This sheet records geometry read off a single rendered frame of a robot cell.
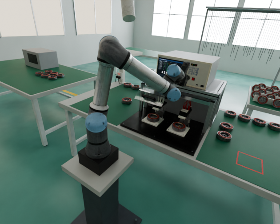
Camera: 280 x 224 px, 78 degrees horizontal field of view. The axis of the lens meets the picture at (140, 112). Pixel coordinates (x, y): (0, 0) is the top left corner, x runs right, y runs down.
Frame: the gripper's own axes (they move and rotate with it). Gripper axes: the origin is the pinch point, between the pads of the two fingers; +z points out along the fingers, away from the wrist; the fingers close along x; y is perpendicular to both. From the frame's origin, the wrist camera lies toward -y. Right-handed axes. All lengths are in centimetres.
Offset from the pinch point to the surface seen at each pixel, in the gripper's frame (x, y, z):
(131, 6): -104, -77, 46
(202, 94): 13.8, 7.4, 7.1
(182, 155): 17, 54, -11
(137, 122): -30, 46, 1
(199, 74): 8.0, -5.7, 4.1
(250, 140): 57, 32, 35
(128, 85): -89, 14, 65
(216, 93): 23.1, 4.7, 7.1
